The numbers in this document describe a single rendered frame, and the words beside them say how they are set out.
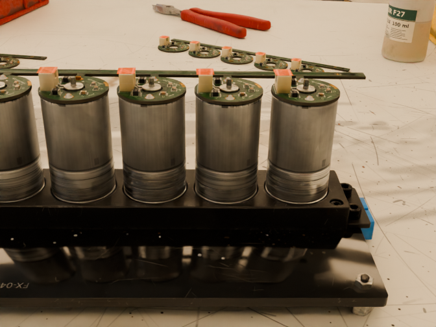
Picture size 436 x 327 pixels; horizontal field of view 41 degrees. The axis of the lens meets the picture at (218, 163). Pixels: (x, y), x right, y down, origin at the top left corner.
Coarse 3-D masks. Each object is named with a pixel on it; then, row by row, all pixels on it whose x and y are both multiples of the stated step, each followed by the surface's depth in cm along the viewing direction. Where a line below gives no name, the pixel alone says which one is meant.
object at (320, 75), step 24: (0, 72) 22; (24, 72) 22; (72, 72) 22; (96, 72) 22; (144, 72) 23; (168, 72) 23; (192, 72) 23; (216, 72) 23; (240, 72) 23; (264, 72) 23; (312, 72) 23; (336, 72) 23
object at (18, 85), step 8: (0, 80) 21; (8, 80) 21; (16, 80) 21; (24, 80) 21; (8, 88) 21; (16, 88) 21; (24, 88) 21; (0, 96) 20; (8, 96) 20; (16, 96) 20
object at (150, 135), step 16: (128, 112) 20; (144, 112) 20; (160, 112) 20; (176, 112) 21; (128, 128) 21; (144, 128) 20; (160, 128) 21; (176, 128) 21; (128, 144) 21; (144, 144) 21; (160, 144) 21; (176, 144) 21; (128, 160) 21; (144, 160) 21; (160, 160) 21; (176, 160) 22; (128, 176) 22; (144, 176) 21; (160, 176) 21; (176, 176) 22; (128, 192) 22; (144, 192) 22; (160, 192) 22; (176, 192) 22
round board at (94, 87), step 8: (64, 80) 21; (80, 80) 22; (88, 80) 22; (96, 80) 22; (104, 80) 22; (56, 88) 20; (88, 88) 21; (96, 88) 21; (104, 88) 21; (40, 96) 20; (48, 96) 20; (56, 96) 20; (80, 96) 20; (88, 96) 20; (96, 96) 20
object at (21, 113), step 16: (0, 112) 20; (16, 112) 20; (32, 112) 21; (0, 128) 20; (16, 128) 21; (32, 128) 21; (0, 144) 21; (16, 144) 21; (32, 144) 22; (0, 160) 21; (16, 160) 21; (32, 160) 22; (0, 176) 21; (16, 176) 21; (32, 176) 22; (0, 192) 22; (16, 192) 22; (32, 192) 22
